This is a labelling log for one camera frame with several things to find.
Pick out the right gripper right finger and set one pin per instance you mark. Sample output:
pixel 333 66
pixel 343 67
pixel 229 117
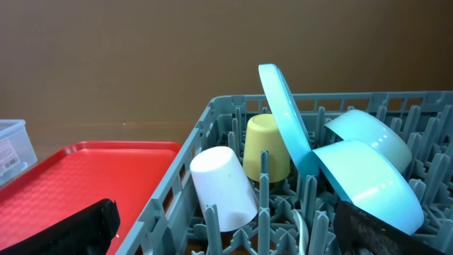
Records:
pixel 354 228

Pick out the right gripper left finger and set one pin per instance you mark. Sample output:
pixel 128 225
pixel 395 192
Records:
pixel 89 231

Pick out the light blue rice bowl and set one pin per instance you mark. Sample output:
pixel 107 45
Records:
pixel 360 175

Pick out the grey dishwasher rack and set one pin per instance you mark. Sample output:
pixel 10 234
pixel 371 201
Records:
pixel 172 222

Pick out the red plastic tray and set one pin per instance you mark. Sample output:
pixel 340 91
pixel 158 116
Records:
pixel 80 175

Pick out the teal bowl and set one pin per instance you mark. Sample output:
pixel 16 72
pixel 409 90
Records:
pixel 359 125

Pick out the yellow plastic cup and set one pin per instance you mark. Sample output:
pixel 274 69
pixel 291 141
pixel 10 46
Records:
pixel 262 134

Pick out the pink plastic cup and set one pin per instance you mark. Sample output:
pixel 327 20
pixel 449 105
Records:
pixel 220 180

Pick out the light blue plate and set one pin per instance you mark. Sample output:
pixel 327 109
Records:
pixel 288 119

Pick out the clear plastic bin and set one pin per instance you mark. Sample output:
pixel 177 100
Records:
pixel 17 153

